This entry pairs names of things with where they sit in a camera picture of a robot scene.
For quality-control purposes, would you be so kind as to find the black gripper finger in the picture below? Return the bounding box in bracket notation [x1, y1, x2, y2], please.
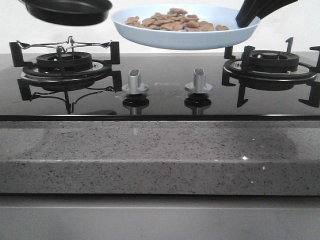
[235, 0, 297, 28]

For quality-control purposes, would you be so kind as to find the brown meat pieces pile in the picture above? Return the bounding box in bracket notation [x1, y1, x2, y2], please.
[124, 7, 229, 32]

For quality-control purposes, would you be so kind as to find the light blue plate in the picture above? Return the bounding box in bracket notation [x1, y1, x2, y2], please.
[111, 3, 261, 51]

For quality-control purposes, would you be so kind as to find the black frying pan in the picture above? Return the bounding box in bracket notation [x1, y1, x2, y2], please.
[21, 0, 113, 26]

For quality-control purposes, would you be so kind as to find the right black pan support grate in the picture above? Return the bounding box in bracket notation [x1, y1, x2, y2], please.
[221, 37, 320, 108]

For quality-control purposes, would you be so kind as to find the black pan support grate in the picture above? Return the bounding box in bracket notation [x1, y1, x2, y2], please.
[9, 36, 122, 100]
[221, 37, 320, 108]

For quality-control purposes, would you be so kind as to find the right black gas burner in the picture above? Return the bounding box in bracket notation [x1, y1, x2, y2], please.
[223, 50, 320, 83]

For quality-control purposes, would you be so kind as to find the black gas burner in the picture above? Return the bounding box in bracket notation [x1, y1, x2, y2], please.
[223, 50, 320, 83]
[22, 51, 112, 79]

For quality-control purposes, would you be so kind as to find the black glass gas cooktop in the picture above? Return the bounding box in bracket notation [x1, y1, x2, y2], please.
[0, 53, 320, 122]

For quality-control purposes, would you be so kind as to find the right silver stove knob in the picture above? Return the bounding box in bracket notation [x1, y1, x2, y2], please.
[184, 68, 213, 94]

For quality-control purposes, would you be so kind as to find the silver stove knob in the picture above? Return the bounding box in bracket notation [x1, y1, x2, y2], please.
[121, 69, 149, 95]
[184, 68, 213, 94]

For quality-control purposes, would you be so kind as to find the left silver stove knob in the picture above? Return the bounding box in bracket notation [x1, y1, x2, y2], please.
[121, 69, 149, 95]

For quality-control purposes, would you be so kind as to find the left black gas burner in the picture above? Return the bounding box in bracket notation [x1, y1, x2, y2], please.
[22, 51, 112, 79]

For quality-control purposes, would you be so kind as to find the left black pan support grate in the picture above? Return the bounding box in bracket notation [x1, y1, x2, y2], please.
[9, 36, 122, 100]

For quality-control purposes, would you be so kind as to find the wire pan reducer ring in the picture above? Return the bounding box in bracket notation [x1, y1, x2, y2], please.
[16, 35, 114, 54]

